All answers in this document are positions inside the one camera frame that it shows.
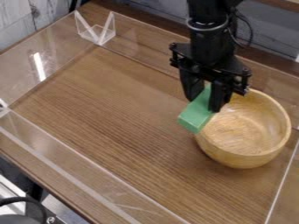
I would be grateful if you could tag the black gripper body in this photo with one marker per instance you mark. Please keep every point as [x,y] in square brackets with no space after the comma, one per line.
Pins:
[208,54]

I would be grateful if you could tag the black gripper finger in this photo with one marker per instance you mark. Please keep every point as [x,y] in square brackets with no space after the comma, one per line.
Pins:
[220,93]
[192,84]

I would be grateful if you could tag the green rectangular block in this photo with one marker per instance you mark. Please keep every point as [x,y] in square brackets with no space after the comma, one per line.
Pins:
[196,114]

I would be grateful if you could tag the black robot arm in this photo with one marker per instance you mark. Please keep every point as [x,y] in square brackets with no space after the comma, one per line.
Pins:
[213,11]

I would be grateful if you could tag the light brown wooden bowl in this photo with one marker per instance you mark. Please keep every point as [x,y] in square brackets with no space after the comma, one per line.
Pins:
[247,133]

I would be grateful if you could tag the clear acrylic corner bracket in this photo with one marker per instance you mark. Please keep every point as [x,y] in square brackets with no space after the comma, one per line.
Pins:
[97,34]

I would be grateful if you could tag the clear acrylic tray wall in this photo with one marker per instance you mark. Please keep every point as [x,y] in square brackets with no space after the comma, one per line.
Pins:
[102,198]

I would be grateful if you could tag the black metal mount plate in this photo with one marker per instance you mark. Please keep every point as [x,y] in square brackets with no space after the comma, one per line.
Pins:
[52,219]

